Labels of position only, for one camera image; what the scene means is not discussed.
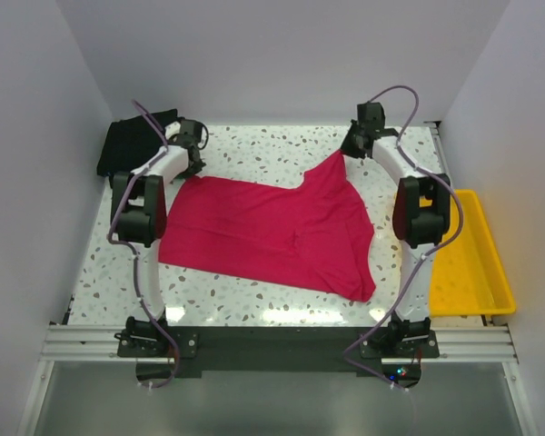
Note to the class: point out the magenta pink t-shirt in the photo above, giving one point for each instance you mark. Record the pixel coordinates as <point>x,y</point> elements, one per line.
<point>316,236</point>

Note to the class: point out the aluminium front rail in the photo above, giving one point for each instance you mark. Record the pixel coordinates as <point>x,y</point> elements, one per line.
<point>76,343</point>

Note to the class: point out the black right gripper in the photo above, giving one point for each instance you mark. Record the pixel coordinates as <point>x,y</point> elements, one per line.
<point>346,146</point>

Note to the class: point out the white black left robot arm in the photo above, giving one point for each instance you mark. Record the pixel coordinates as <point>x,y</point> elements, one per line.
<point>139,207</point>

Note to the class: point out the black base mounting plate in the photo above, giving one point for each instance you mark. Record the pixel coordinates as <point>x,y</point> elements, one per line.
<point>161,352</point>

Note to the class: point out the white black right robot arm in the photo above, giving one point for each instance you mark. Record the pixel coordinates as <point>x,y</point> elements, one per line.
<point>421,213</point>

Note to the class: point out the aluminium right side rail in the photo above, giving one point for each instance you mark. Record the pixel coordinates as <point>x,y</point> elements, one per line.
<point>436,138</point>

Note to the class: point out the yellow plastic tray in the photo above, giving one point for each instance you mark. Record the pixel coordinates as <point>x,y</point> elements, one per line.
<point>468,277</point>

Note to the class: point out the black folded t-shirt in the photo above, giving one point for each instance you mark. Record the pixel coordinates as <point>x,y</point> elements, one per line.
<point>128,144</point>

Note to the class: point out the aluminium rail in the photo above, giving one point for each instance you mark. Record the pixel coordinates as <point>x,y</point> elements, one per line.
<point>436,138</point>
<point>76,343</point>

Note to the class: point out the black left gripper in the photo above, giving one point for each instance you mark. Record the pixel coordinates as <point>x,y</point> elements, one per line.
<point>198,167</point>

